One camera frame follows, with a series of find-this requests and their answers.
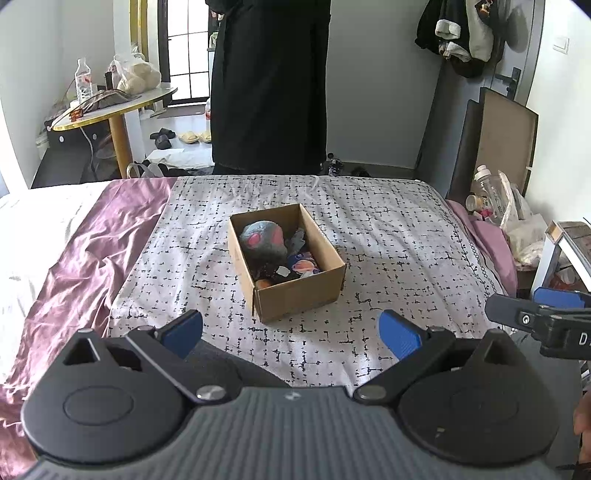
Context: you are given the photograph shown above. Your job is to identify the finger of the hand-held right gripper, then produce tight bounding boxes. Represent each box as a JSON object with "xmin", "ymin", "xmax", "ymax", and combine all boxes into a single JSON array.
[
  {"xmin": 533, "ymin": 286, "xmax": 591, "ymax": 309},
  {"xmin": 485, "ymin": 294, "xmax": 555, "ymax": 334}
]

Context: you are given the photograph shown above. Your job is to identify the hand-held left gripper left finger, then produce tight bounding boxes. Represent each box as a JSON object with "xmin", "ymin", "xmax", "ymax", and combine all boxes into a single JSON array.
[{"xmin": 62, "ymin": 309, "xmax": 227, "ymax": 402}]

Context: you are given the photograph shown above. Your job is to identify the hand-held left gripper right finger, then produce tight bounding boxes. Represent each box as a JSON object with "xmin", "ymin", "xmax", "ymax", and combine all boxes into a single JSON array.
[{"xmin": 353, "ymin": 309, "xmax": 525, "ymax": 402}]

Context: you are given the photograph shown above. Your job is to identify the brown cardboard box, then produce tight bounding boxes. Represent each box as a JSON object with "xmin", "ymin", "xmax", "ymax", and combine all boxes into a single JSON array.
[{"xmin": 228, "ymin": 203, "xmax": 347, "ymax": 324}]

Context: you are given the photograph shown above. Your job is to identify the black fabric item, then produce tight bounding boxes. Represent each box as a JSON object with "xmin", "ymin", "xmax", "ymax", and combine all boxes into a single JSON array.
[{"xmin": 256, "ymin": 263, "xmax": 291, "ymax": 282}]

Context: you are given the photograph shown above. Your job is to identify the grey plush toy pink patches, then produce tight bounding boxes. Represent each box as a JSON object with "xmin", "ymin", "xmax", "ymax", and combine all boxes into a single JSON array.
[{"xmin": 239, "ymin": 220, "xmax": 284, "ymax": 264}]

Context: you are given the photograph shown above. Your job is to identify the person's right hand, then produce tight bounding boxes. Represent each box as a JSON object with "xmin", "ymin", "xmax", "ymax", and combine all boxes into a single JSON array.
[{"xmin": 574, "ymin": 392, "xmax": 591, "ymax": 437}]

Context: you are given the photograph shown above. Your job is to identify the white bedside shelf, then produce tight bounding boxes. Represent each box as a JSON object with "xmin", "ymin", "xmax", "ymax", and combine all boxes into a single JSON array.
[{"xmin": 536, "ymin": 220, "xmax": 591, "ymax": 296}]

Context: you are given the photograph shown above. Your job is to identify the clear plastic bags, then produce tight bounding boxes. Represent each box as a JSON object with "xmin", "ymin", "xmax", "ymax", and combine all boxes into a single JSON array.
[{"xmin": 501, "ymin": 171, "xmax": 549, "ymax": 268}]

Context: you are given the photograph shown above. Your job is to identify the white black printed blanket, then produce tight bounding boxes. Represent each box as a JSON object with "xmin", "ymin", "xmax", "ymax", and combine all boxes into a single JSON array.
[{"xmin": 107, "ymin": 174, "xmax": 497, "ymax": 388}]

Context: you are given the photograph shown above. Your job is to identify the clear plastic bottle white cap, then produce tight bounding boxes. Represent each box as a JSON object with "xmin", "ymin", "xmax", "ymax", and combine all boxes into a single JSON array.
[{"xmin": 473, "ymin": 165, "xmax": 505, "ymax": 222}]

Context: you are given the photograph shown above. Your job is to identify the brown cardboard sheet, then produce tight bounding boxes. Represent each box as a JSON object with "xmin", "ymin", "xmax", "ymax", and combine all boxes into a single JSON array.
[{"xmin": 475, "ymin": 88, "xmax": 539, "ymax": 195}]

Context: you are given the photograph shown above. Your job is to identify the dark flat board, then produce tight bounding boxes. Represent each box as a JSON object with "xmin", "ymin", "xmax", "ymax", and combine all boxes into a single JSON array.
[{"xmin": 450, "ymin": 99, "xmax": 483, "ymax": 200}]

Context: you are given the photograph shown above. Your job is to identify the white floor cloth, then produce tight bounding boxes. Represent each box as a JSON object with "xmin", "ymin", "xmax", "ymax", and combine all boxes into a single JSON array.
[{"xmin": 145, "ymin": 150, "xmax": 215, "ymax": 169}]

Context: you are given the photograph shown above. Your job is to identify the purple satin sheet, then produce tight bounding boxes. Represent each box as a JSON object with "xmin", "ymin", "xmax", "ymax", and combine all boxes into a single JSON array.
[{"xmin": 0, "ymin": 182, "xmax": 112, "ymax": 352}]

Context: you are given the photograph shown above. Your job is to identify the black box white dots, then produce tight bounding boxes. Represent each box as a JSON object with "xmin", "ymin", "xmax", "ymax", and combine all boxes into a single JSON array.
[{"xmin": 46, "ymin": 117, "xmax": 116, "ymax": 148}]

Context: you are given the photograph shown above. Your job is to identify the round gold-edged table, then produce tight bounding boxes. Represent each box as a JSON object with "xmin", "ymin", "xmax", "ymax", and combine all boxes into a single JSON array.
[{"xmin": 50, "ymin": 85, "xmax": 178, "ymax": 178}]

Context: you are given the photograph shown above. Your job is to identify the brown pouch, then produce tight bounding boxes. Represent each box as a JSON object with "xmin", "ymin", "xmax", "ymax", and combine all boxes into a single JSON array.
[{"xmin": 69, "ymin": 90, "xmax": 141, "ymax": 114}]

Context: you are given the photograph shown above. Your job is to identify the grey door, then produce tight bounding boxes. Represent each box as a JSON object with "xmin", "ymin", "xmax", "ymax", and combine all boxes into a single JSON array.
[{"xmin": 438, "ymin": 0, "xmax": 539, "ymax": 195}]

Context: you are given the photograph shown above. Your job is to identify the plastic bag of buns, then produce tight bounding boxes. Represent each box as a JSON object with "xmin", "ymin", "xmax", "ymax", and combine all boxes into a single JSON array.
[{"xmin": 111, "ymin": 53, "xmax": 162, "ymax": 95}]

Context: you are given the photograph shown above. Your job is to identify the person in black clothes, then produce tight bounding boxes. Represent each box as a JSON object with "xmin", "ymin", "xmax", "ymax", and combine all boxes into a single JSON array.
[{"xmin": 210, "ymin": 0, "xmax": 332, "ymax": 175}]

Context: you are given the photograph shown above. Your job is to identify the clear water bottle red label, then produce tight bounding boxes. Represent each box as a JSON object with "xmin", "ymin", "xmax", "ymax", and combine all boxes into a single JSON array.
[{"xmin": 75, "ymin": 58, "xmax": 93, "ymax": 104}]

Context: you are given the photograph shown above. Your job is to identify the black framed glass door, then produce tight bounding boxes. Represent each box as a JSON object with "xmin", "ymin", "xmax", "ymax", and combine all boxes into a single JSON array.
[{"xmin": 157, "ymin": 0, "xmax": 218, "ymax": 107}]

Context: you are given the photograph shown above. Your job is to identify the black white hanging garment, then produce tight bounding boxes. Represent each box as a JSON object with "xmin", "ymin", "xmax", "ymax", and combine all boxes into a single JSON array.
[{"xmin": 414, "ymin": 0, "xmax": 468, "ymax": 63}]

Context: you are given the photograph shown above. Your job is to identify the black door handle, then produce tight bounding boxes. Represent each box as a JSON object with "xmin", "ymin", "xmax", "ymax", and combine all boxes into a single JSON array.
[{"xmin": 496, "ymin": 67, "xmax": 522, "ymax": 100}]

